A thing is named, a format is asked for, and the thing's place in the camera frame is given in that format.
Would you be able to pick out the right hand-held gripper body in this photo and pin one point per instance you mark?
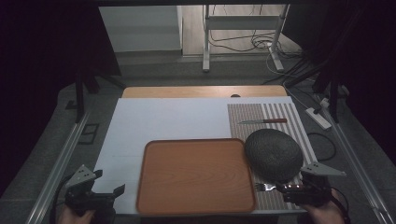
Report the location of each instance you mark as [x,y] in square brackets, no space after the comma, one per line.
[314,186]

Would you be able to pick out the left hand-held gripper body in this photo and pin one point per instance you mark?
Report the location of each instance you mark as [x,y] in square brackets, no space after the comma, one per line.
[81,186]

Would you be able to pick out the person's right hand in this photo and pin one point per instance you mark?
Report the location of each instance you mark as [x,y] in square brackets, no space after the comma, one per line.
[323,213]

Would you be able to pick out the person's left hand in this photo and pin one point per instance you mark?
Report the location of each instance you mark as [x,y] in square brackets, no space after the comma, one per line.
[74,216]

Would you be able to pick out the dark grey round bowl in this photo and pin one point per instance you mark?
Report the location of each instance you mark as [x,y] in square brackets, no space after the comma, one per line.
[273,155]

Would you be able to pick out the white power strip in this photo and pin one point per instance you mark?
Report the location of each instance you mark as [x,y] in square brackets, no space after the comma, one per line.
[318,118]

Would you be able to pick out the brown wooden tray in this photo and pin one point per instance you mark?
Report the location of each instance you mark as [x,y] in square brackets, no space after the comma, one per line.
[195,175]

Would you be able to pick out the striped brown white placemat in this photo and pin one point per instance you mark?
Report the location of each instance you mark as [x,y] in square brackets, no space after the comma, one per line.
[249,116]

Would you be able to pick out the white board sheet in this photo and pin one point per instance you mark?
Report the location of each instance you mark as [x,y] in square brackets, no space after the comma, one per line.
[168,121]

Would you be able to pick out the black tripod stand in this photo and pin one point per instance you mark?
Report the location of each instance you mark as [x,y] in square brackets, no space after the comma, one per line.
[327,74]
[81,90]

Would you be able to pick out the wooden table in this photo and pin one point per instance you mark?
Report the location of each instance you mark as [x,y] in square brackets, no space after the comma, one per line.
[202,91]

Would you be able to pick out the white cabinet panel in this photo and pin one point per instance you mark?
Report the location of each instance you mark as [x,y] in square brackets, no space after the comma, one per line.
[140,28]

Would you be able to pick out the aluminium rail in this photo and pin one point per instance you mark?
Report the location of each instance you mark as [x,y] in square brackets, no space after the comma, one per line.
[56,169]
[358,158]

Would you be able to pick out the black floor frame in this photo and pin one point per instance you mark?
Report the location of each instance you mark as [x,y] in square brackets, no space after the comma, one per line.
[88,133]

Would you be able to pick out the white metal desk frame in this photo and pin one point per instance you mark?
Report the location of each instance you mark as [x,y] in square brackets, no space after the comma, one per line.
[239,22]

